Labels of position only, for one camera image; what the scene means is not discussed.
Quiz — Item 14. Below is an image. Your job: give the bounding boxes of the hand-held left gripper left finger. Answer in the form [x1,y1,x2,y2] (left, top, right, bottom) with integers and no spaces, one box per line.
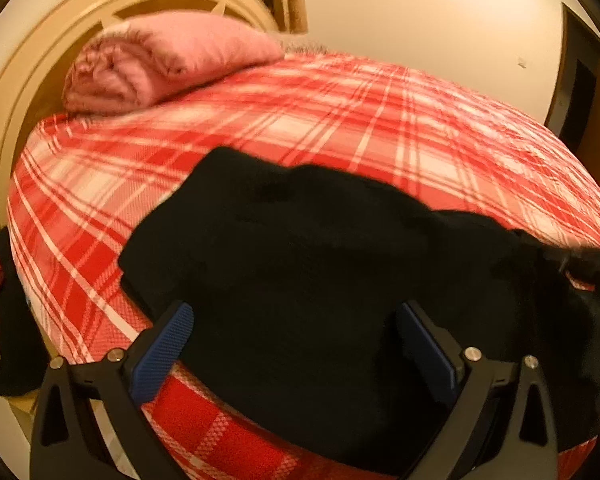
[30,300,196,480]

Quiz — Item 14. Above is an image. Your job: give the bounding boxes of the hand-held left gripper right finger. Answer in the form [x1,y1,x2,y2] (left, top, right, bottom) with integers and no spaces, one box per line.
[395,301,561,480]

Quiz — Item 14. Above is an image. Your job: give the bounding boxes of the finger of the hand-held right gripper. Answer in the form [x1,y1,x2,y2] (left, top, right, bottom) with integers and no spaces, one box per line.
[540,242,600,293]

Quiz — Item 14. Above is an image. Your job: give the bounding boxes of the black pants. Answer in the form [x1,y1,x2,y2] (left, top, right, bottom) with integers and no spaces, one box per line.
[117,146,600,478]

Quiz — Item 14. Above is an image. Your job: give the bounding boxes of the dark cloth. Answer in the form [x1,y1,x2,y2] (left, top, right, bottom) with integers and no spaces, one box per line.
[0,229,48,397]

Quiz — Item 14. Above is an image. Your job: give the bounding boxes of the red plaid bed sheet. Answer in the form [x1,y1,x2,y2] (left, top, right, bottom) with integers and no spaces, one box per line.
[6,52,600,480]

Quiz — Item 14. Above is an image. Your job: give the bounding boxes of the cream round headboard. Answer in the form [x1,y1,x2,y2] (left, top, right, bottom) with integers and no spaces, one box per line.
[0,0,281,223]

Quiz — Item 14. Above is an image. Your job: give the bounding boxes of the pink folded blanket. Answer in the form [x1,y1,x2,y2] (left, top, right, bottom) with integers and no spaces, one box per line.
[62,11,286,115]

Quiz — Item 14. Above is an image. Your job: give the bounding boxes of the dark wooden door frame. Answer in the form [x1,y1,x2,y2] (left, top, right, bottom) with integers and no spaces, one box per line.
[542,2,600,142]

